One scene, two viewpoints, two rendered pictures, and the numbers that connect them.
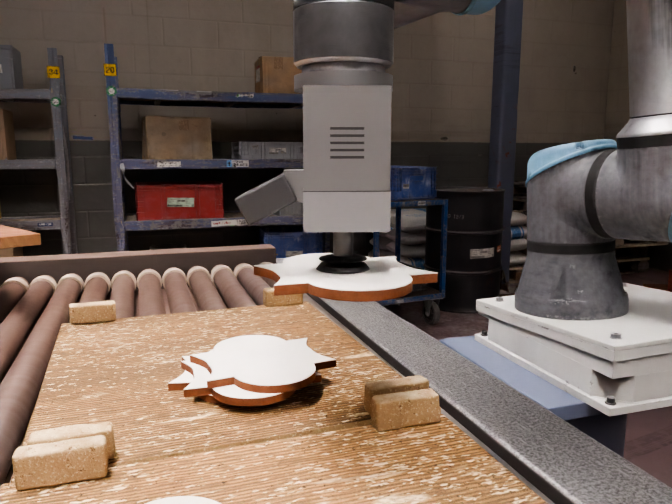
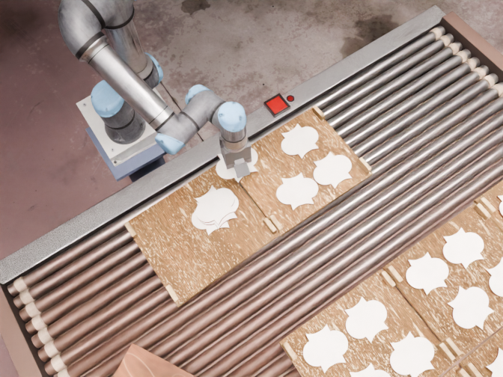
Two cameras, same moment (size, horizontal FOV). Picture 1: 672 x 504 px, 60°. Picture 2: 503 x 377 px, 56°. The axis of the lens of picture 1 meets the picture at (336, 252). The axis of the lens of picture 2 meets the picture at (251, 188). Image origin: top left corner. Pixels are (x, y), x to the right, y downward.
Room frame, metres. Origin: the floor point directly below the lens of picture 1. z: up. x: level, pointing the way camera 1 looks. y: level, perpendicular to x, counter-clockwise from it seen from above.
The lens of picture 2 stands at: (0.58, 0.71, 2.47)
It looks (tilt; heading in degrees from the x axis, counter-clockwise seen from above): 66 degrees down; 257
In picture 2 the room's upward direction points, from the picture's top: 3 degrees counter-clockwise
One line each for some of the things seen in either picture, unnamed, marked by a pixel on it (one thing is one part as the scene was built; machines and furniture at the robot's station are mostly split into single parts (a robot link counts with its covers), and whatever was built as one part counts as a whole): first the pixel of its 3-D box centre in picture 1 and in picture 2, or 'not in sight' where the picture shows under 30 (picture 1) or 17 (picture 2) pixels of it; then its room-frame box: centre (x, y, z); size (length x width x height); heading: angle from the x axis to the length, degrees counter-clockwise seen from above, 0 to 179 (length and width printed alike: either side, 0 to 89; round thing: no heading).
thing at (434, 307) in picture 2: not in sight; (467, 276); (-0.16, 0.54, 0.94); 0.41 x 0.35 x 0.04; 18
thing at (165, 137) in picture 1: (176, 139); not in sight; (4.69, 1.26, 1.26); 0.49 x 0.38 x 0.34; 114
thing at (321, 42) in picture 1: (343, 45); (233, 136); (0.46, -0.01, 1.24); 0.08 x 0.08 x 0.05
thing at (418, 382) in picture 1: (397, 395); not in sight; (0.50, -0.06, 0.95); 0.06 x 0.02 x 0.03; 110
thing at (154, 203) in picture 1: (178, 200); not in sight; (4.66, 1.25, 0.78); 0.66 x 0.45 x 0.28; 108
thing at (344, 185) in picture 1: (314, 151); (236, 155); (0.46, 0.02, 1.17); 0.12 x 0.09 x 0.16; 93
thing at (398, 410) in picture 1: (405, 409); not in sight; (0.47, -0.06, 0.95); 0.06 x 0.02 x 0.03; 109
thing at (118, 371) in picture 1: (214, 363); (200, 230); (0.63, 0.14, 0.93); 0.41 x 0.35 x 0.02; 20
